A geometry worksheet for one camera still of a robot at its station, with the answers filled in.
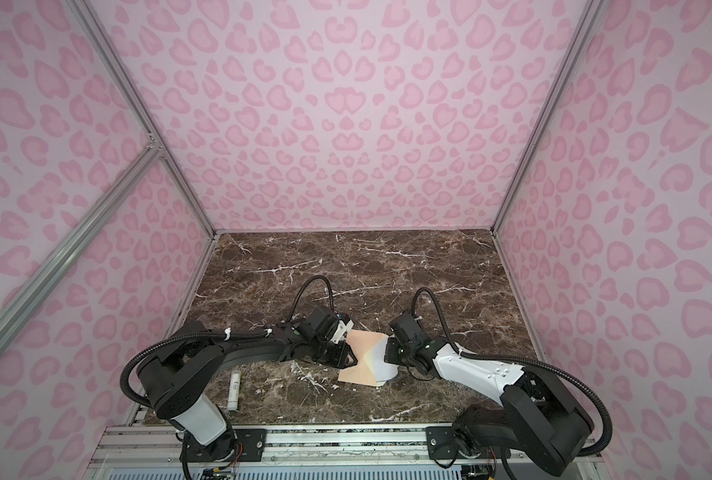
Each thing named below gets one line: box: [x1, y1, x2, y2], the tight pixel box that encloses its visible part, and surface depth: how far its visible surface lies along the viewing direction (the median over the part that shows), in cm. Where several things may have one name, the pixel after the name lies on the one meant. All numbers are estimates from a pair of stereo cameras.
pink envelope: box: [338, 330, 387, 386], surface depth 87 cm
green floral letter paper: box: [372, 334, 399, 387], surface depth 87 cm
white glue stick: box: [227, 370, 241, 411], surface depth 80 cm
